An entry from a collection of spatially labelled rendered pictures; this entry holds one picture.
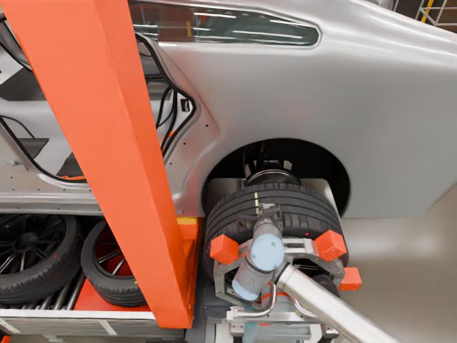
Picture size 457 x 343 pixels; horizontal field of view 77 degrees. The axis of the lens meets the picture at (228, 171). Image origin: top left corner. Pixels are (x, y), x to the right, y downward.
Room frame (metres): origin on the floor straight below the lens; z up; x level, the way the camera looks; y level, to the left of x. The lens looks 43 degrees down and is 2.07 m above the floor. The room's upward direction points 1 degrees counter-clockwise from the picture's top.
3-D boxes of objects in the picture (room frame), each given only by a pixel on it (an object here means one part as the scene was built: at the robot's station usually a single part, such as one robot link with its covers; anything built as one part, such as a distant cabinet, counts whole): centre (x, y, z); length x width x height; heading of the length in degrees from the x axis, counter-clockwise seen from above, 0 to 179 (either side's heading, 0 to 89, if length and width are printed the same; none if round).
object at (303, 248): (0.61, -0.20, 0.85); 0.54 x 0.07 x 0.54; 88
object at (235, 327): (0.41, -0.02, 0.93); 0.09 x 0.05 x 0.05; 178
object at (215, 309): (0.88, 0.07, 0.26); 0.42 x 0.18 x 0.35; 178
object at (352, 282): (0.60, -0.51, 0.85); 0.09 x 0.08 x 0.07; 88
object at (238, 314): (0.49, -0.09, 1.03); 0.19 x 0.18 x 0.11; 178
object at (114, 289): (1.06, 0.61, 0.39); 0.66 x 0.66 x 0.24
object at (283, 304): (0.54, -0.20, 0.85); 0.21 x 0.14 x 0.14; 178
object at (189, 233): (0.94, 0.27, 0.69); 0.52 x 0.17 x 0.35; 178
